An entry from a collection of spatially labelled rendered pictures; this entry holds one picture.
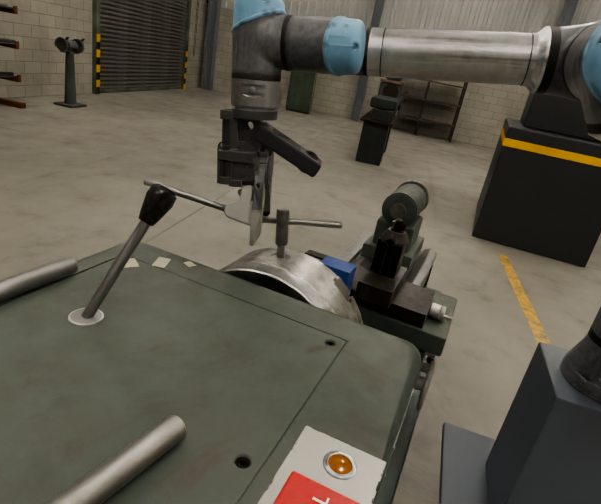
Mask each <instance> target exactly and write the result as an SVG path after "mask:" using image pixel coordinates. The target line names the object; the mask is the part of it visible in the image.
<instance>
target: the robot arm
mask: <svg viewBox="0 0 601 504"><path fill-rule="evenodd" d="M231 33H232V78H231V104H232V105H233V106H235V107H234V108H232V109H228V108H224V109H221V110H220V119H222V141H221V142H220V143H219V144H218V148H217V183H219V184H225V185H229V186H231V187H242V185H246V186H245V187H243V188H240V189H239V190H238V195H239V196H240V198H239V200H238V201H235V202H232V203H230V204H227V205H226V206H225V209H224V214H225V216H226V217H228V218H230V219H233V220H235V221H238V222H241V223H243V224H246V225H249V226H250V240H249V245H250V246H253V245H254V244H255V242H256V241H257V239H258V238H259V237H260V235H261V227H262V219H263V216H268V215H269V214H270V210H271V192H272V191H271V190H272V176H273V164H274V153H273V152H275V153H276V154H278V155H279V156H281V157H282V158H284V159H285V160H287V161H288V162H290V163H291V164H293V165H294V166H296V167H297V168H298V169H299V171H301V172H302V173H305V174H307V175H309V176H310V177H314V176H315V175H316V174H317V173H318V171H319V170H320V168H321V162H322V161H321V159H320V158H318V156H317V155H316V154H315V153H314V152H312V151H309V150H307V149H305V148H304V147H302V146H301V145H299V144H298V143H296V142H295V141H293V140H292V139H290V138H289V137H288V136H286V135H285V134H283V133H282V132H280V131H279V130H277V129H276V128H274V127H273V126H271V125H270V124H269V123H267V122H263V120H266V121H271V120H277V116H278V111H276V110H275V109H278V108H279V103H280V87H281V82H277V81H281V71H282V70H286V71H295V72H308V73H320V74H332V75H334V76H343V75H357V76H379V77H395V78H410V79H426V80H441V81H457V82H472V83H487V84H503V85H518V86H525V87H526V88H527V89H528V90H529V91H530V93H536V94H548V95H554V96H559V97H564V98H568V99H571V100H575V101H579V102H581V104H582V109H583V113H584V118H585V123H586V127H587V132H588V135H589V136H592V137H594V138H596V139H598V140H600V141H601V20H598V21H594V22H590V23H586V24H581V25H573V26H561V27H559V26H546V27H544V28H543V29H542V30H541V31H539V32H538V33H516V32H489V31H461V30H434V29H406V28H378V27H365V25H364V23H363V22H362V21H361V20H359V19H351V18H347V17H345V16H337V17H319V16H299V15H289V14H286V11H285V4H284V2H283V1H282V0H236V1H235V3H234V14H233V27H232V29H231ZM249 122H252V123H253V128H250V127H249V125H248V123H249ZM221 143H222V145H221ZM220 145H221V146H220ZM252 201H253V202H252ZM251 202H252V203H251ZM560 370H561V372H562V374H563V376H564V377H565V378H566V380H567V381H568V382H569V383H570V384H571V385H573V386H574V387H575V388H576V389H578V390H579V391H580V392H582V393H583V394H585V395H586V396H588V397H590V398H591V399H593V400H595V401H597V402H599V403H601V307H600V309H599V311H598V313H597V315H596V317H595V319H594V321H593V323H592V325H591V327H590V329H589V331H588V333H587V335H586V336H585V337H584V338H583V339H582V340H581V341H580V342H579V343H577V344H576V345H575V346H574V347H573V348H572V349H571V350H570V351H569V352H568V353H567V354H566V355H565V356H564V358H563V360H562V363H561V365H560Z"/></svg>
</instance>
